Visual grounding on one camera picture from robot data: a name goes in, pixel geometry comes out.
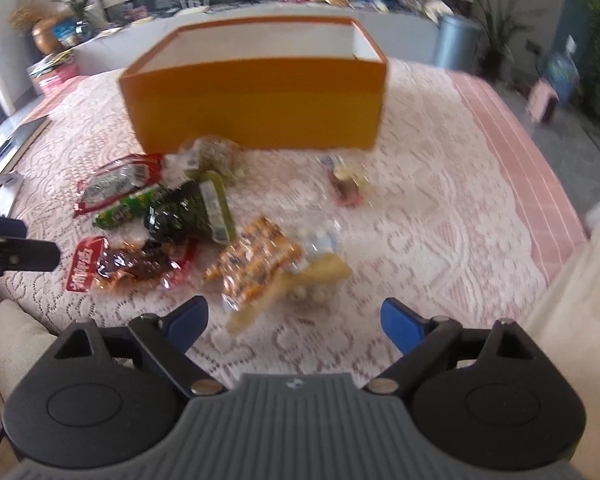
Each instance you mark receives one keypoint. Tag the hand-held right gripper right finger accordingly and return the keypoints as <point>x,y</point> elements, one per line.
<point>400,325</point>

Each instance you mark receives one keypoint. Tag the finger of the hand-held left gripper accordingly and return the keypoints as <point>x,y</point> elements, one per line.
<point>30,256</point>
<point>2,227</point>

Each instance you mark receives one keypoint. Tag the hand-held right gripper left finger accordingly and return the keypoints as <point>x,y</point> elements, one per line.
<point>187,317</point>

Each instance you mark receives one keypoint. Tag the red packet with brown snack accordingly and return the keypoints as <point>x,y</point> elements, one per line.
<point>130,265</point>

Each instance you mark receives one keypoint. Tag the dark green snack packet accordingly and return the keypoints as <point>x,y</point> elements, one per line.
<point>180,207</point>

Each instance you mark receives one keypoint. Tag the clear bag of white balls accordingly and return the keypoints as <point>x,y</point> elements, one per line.
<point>317,247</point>

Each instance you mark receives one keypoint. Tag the small red candy packet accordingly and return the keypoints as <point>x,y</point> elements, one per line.
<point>347,182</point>

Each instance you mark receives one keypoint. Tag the orange cardboard box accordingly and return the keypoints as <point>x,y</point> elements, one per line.
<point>260,105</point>

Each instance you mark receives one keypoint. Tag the dark notebook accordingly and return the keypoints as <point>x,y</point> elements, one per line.
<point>17,145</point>

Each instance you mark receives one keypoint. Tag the orange patterned snack packet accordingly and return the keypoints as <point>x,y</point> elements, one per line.
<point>252,255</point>

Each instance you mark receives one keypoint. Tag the beige cushion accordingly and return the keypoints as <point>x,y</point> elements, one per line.
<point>15,345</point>

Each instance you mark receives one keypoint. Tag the pale beige stick snack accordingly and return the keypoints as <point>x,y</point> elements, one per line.
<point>280,290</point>

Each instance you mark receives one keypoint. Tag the bright green snack packet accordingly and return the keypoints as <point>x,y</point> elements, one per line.
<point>122,210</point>

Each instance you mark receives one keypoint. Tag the red-edged seaweed packet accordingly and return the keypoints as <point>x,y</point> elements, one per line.
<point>112,182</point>

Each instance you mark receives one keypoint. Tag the pink boxes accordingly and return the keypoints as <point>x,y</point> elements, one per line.
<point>57,80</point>

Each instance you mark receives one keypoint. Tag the clear packet with round green snack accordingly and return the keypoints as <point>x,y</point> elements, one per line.
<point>215,152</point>

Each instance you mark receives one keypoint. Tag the beige sofa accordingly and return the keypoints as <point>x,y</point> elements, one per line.
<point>580,335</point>

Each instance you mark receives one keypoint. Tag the copper vase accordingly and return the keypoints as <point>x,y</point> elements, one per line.
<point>46,35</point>

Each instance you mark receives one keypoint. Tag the pink checked cloth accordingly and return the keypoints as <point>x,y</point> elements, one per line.
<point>520,150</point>

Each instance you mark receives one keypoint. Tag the dried flowers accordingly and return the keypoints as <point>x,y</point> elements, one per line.
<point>25,15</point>

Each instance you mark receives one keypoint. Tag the long-leaved potted plant beside vase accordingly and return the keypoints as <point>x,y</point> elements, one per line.
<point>80,5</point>

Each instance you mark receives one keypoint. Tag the pink heater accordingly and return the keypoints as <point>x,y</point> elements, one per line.
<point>542,102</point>

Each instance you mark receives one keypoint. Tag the grey-blue trash can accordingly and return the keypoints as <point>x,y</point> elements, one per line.
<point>457,42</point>

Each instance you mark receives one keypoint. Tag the blue water jug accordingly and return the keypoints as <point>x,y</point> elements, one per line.
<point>562,72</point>

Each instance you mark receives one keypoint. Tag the long-leaved potted plant in black pot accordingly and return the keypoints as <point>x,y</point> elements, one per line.
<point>497,35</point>

